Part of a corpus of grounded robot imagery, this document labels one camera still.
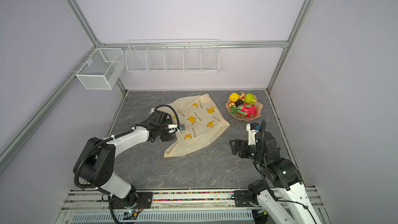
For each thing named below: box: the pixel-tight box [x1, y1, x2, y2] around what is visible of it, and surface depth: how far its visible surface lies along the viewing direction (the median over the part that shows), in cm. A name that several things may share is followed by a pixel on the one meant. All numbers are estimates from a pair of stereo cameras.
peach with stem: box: [238, 91, 247, 101], surface depth 108 cm
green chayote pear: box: [242, 93, 257, 106], surface depth 101 cm
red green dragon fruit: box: [230, 103, 258, 118], surface depth 101 cm
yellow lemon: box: [228, 92, 240, 103], surface depth 106 cm
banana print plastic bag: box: [163, 93, 231, 158], surface depth 101 cm
